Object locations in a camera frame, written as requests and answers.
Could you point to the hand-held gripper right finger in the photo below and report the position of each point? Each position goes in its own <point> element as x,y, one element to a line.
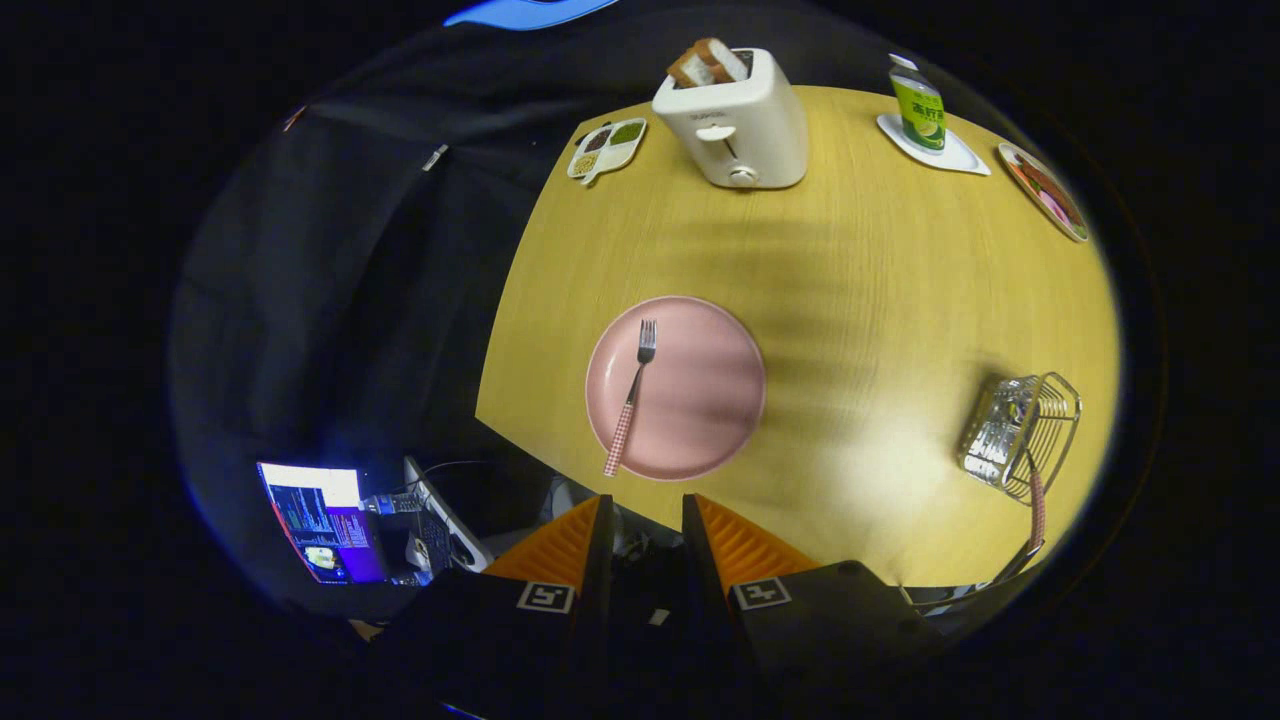
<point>695,550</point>

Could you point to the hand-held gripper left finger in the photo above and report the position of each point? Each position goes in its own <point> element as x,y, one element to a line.
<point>600,550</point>

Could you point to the pink plate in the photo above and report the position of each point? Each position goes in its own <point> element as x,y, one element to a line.
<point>700,400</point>

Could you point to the open laptop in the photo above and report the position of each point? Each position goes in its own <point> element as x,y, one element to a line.
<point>320,520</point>

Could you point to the white divided condiment dish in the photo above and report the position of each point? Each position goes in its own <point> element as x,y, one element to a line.
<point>605,150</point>

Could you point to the silver backdrop clip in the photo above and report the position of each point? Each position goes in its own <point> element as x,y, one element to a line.
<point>435,158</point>

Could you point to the white toaster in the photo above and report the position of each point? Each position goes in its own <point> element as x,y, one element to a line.
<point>760,120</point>

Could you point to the white coaster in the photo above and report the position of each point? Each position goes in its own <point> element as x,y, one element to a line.
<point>962,160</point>

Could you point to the toast bread slice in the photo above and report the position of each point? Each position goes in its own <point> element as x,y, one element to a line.
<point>722,58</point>
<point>688,70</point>

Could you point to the green label drink bottle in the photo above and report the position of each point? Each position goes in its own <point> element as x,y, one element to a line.
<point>920,110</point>

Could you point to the pink round food slice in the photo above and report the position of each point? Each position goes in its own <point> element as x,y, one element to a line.
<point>1060,212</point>

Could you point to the white food plate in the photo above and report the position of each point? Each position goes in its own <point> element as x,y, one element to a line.
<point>1045,195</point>

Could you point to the fried meat pieces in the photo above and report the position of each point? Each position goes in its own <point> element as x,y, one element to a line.
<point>1040,182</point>

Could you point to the brown backdrop clip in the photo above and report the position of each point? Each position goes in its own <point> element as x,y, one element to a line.
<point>294,118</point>

